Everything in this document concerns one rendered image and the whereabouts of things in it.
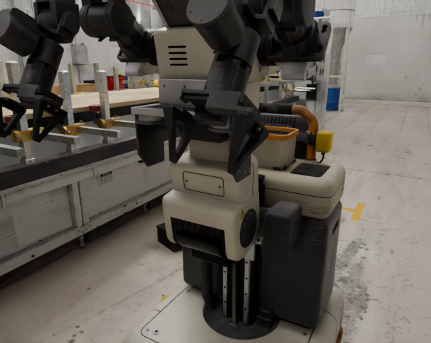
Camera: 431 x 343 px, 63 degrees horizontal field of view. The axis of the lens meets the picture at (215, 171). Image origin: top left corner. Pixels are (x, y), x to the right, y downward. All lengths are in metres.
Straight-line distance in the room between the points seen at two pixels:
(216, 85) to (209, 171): 0.43
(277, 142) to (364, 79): 10.58
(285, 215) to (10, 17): 0.74
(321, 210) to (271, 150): 0.24
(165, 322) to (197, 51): 0.91
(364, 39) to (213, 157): 10.89
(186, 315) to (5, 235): 1.15
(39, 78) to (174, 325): 0.90
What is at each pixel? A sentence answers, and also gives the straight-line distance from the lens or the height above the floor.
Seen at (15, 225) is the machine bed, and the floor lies 0.32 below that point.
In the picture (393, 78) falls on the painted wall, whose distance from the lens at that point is 11.58.
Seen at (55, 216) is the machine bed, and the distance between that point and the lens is 2.30.
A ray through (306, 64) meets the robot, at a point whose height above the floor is 1.13.
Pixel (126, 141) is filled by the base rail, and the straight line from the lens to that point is 2.19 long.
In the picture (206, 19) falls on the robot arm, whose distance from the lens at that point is 0.45.
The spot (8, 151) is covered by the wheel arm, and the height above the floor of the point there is 0.83.
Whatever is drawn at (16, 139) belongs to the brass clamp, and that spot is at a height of 0.82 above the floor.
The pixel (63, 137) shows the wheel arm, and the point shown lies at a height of 0.84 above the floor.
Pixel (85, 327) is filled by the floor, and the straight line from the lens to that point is 1.83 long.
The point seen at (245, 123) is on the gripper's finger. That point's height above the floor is 1.07.
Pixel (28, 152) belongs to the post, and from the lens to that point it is 1.82.
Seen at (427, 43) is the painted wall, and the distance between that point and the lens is 11.57.
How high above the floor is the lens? 1.14
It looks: 17 degrees down
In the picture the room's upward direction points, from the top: straight up
